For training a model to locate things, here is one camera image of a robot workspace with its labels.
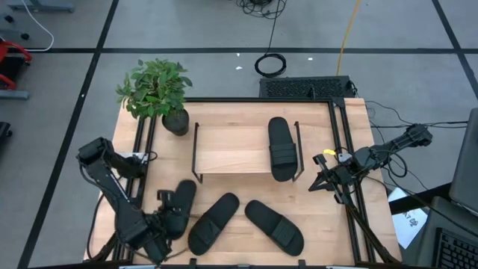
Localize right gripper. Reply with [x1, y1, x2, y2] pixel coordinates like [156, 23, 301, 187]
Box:
[308, 152, 361, 205]

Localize black rubber slide sandal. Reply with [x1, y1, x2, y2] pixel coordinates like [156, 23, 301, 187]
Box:
[244, 200, 305, 258]
[163, 179, 198, 241]
[187, 192, 240, 257]
[267, 116, 299, 183]

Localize white paper sheet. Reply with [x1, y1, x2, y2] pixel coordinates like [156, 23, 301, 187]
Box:
[388, 186, 429, 250]

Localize black desk foot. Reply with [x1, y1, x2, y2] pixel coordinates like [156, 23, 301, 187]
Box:
[388, 182, 453, 216]

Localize black keyboard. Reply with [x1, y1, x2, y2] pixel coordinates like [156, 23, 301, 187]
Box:
[432, 226, 478, 269]
[258, 75, 356, 100]

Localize grey keyboard tray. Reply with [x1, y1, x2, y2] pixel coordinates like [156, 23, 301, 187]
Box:
[415, 195, 478, 269]

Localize green potted plant black pot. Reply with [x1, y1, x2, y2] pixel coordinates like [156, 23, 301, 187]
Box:
[114, 58, 194, 137]

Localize grey desk foot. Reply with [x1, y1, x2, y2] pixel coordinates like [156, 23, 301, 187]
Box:
[0, 89, 31, 101]
[6, 0, 75, 13]

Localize wooden shelf with black frame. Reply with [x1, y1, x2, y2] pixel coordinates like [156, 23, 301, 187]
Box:
[191, 120, 305, 184]

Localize black aluminium rig frame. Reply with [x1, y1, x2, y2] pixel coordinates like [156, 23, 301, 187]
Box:
[86, 96, 403, 267]

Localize coiled black cable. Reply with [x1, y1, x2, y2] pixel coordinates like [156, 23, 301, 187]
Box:
[254, 0, 288, 79]

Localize black floor cables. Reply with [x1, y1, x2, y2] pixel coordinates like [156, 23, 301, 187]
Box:
[365, 99, 470, 130]

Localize yellow cable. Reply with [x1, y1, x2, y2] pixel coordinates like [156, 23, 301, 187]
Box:
[335, 0, 361, 76]

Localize tangled black cables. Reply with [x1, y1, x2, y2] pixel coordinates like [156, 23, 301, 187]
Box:
[235, 0, 288, 20]

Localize red metal frame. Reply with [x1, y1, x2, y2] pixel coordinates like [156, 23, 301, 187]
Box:
[0, 39, 34, 90]

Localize white cable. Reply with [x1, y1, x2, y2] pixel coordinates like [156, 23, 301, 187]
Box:
[20, 0, 55, 53]

